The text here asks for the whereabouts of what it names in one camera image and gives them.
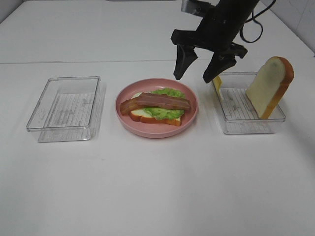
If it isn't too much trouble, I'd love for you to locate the pink round plate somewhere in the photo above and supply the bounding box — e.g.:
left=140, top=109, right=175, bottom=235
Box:
left=115, top=78, right=198, bottom=138

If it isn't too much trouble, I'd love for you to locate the pink bacon strip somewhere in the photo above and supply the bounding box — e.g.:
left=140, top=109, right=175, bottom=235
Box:
left=135, top=93, right=190, bottom=110

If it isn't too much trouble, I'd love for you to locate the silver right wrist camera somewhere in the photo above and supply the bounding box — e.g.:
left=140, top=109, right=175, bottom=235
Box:
left=181, top=0, right=215, bottom=17

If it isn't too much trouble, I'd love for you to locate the right clear plastic tray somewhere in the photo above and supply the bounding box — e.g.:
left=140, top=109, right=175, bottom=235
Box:
left=212, top=72, right=286, bottom=135

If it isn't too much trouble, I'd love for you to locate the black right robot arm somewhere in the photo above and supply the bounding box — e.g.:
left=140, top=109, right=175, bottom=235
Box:
left=171, top=0, right=258, bottom=83

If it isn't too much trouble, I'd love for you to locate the green lettuce leaf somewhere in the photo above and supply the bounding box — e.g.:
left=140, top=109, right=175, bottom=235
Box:
left=143, top=88, right=186, bottom=120

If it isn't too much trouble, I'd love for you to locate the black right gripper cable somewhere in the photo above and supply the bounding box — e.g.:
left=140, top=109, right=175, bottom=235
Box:
left=238, top=0, right=276, bottom=44

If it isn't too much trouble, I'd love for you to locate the left clear plastic tray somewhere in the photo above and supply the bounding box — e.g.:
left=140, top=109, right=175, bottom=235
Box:
left=26, top=76, right=106, bottom=143

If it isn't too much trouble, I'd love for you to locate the yellow cheese slice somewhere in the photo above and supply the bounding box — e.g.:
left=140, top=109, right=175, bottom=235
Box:
left=212, top=76, right=222, bottom=100

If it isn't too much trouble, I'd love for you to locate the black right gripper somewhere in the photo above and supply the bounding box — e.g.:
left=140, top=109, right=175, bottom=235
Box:
left=171, top=4, right=248, bottom=83

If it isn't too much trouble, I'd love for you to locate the bread slice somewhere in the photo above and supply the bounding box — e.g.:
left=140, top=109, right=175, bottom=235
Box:
left=128, top=91, right=182, bottom=127
left=246, top=57, right=294, bottom=119

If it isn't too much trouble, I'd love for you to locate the clear plastic tray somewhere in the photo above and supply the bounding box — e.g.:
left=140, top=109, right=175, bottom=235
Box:
left=26, top=76, right=106, bottom=143
left=212, top=72, right=286, bottom=135

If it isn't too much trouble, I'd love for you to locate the dark bacon strip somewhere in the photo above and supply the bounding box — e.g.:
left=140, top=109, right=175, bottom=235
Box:
left=119, top=99, right=139, bottom=115

